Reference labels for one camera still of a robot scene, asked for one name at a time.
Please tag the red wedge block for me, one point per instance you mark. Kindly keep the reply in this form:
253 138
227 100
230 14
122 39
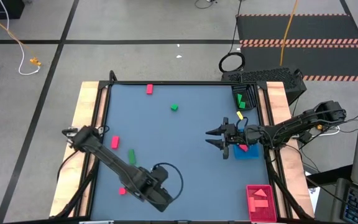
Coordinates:
260 193

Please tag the red rectangular block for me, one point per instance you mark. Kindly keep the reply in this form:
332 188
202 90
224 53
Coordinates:
149 89
261 203
115 142

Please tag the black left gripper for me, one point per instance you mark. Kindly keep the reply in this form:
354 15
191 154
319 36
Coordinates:
158 199

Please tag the orange-red cylinder block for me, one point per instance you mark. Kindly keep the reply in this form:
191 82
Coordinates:
251 205

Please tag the green cube block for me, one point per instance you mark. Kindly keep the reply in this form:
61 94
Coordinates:
242 105

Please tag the green rectangular block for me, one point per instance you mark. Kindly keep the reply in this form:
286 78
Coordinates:
239 99

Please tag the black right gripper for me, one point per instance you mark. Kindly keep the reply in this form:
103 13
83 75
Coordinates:
226 137

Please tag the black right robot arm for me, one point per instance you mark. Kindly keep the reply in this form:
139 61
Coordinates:
291 127

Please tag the red mesh basket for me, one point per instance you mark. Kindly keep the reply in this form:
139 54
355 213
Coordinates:
270 214

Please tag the white paper sheet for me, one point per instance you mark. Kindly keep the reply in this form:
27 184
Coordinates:
314 194

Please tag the black mesh basket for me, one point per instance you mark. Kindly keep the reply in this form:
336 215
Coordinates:
235 88

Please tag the dark low desk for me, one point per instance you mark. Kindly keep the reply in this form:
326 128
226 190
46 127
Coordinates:
328 175

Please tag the black table frame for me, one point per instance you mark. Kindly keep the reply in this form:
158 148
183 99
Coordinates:
179 82

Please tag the black orange-striped floor mat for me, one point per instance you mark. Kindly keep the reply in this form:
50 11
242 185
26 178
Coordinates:
306 28

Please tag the small red cube block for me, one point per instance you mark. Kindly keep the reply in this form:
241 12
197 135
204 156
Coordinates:
122 191

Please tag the green triangular block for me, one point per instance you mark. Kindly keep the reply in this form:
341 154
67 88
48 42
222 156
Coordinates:
174 107

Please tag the small yellow block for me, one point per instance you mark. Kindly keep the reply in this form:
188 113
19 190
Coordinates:
240 115

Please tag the black diagonal frame strut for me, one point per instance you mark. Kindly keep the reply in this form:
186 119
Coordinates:
79 193
283 189

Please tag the wooden table side board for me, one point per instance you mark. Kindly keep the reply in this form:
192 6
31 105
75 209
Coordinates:
275 99
87 102

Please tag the blue mesh basket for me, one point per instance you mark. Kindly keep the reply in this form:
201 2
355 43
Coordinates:
250 153

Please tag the small red triangular block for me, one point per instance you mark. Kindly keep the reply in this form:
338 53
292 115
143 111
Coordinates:
243 147

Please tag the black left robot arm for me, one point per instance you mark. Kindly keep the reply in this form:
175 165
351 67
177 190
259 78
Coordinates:
104 154

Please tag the green long block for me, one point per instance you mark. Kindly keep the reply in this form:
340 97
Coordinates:
131 156

